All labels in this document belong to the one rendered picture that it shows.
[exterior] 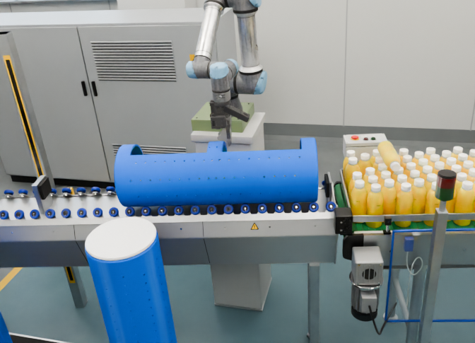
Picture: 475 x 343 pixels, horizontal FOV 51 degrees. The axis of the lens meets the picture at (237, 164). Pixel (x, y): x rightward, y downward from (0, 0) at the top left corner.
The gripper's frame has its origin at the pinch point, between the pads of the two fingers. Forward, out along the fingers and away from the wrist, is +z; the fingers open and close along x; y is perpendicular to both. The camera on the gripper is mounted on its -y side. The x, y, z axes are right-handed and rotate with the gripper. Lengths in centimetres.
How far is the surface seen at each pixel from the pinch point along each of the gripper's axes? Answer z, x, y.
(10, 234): 37, 13, 105
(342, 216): 24, 24, -46
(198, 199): 20.5, 12.8, 14.8
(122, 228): 20, 34, 43
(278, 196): 19.6, 13.2, -20.2
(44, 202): 26, 2, 90
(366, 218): 27, 21, -56
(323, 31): 17, -264, -63
